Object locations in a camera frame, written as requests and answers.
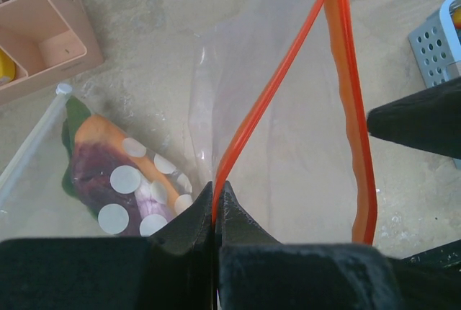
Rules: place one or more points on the yellow block in organizer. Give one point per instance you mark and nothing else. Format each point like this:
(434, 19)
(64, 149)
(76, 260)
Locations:
(7, 69)

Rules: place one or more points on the purple eggplant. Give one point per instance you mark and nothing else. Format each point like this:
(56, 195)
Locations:
(119, 214)

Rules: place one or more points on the orange plastic desk organizer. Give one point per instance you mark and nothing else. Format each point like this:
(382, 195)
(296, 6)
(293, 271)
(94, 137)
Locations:
(49, 41)

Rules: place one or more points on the blue plastic basket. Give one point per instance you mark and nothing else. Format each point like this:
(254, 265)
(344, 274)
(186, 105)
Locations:
(436, 47)

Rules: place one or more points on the green leafy vegetable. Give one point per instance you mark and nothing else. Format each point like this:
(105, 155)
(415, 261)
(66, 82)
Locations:
(77, 112)

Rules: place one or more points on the polka dot zip bag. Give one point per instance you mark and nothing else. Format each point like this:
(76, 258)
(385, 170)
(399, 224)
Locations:
(33, 202)

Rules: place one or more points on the red zipper clear bag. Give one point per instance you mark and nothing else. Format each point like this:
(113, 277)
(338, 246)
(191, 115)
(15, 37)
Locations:
(305, 174)

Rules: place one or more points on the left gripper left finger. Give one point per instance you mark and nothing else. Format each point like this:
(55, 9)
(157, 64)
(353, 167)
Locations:
(169, 270)

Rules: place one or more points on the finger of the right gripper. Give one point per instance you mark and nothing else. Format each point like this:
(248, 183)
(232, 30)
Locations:
(428, 120)

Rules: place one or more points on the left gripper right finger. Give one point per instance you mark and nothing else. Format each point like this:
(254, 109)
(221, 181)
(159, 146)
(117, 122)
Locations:
(255, 271)

